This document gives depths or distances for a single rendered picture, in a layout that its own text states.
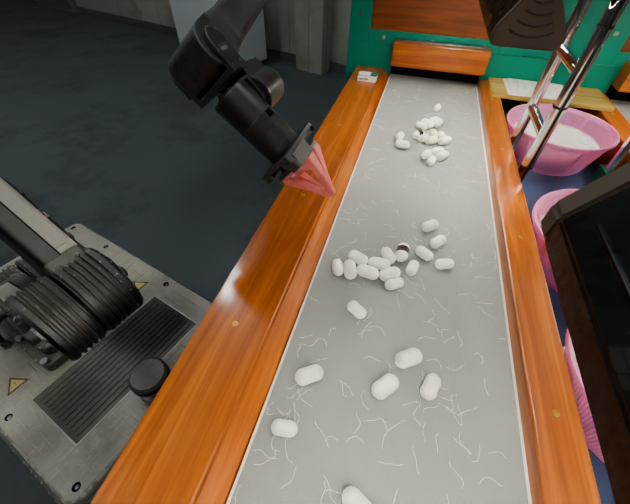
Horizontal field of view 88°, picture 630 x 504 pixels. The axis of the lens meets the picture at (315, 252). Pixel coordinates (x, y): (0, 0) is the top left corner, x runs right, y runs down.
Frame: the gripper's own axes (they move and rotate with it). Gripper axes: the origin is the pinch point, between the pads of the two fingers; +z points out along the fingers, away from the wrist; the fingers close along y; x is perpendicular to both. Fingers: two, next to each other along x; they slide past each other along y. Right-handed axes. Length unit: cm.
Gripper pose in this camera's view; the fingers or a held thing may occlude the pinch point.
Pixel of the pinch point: (328, 191)
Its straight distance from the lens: 52.0
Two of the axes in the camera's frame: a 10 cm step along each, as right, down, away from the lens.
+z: 7.1, 6.1, 3.4
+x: -6.4, 3.8, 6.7
